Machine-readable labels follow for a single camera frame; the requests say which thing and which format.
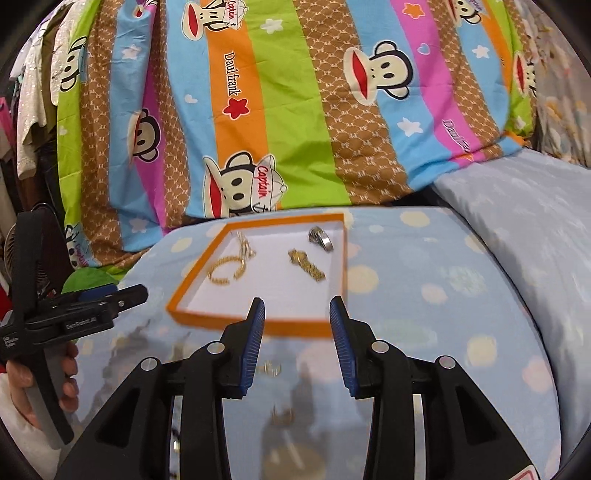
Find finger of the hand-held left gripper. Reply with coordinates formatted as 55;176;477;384
110;284;149;319
62;284;119;306

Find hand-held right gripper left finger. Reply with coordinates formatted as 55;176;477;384
54;297;267;480

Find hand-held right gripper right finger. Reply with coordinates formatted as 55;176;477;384
329;295;539;480

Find orange jewelry box tray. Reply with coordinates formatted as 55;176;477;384
166;212;348;339

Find person's left hand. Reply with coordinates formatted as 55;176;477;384
4;342;80;428

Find green cloth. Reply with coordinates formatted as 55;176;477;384
62;268;122;296

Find black fan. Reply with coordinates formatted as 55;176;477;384
2;217;65;296

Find light blue dotted bed sheet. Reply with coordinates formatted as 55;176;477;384
60;205;561;480

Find dark hanging clothes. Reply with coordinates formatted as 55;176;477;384
0;60;63;217

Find white glittery hanging shirt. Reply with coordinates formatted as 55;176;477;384
16;0;93;182

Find light blue pillow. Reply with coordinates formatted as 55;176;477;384
431;148;591;464

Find colourful striped printed blanket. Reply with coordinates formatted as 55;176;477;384
54;0;539;271

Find grey floral cloth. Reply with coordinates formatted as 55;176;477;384
512;0;591;168

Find gold chain bracelet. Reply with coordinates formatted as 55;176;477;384
207;255;248;285

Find thin gold necklace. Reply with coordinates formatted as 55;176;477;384
235;230;257;261

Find silver ring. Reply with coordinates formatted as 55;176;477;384
308;226;334;252

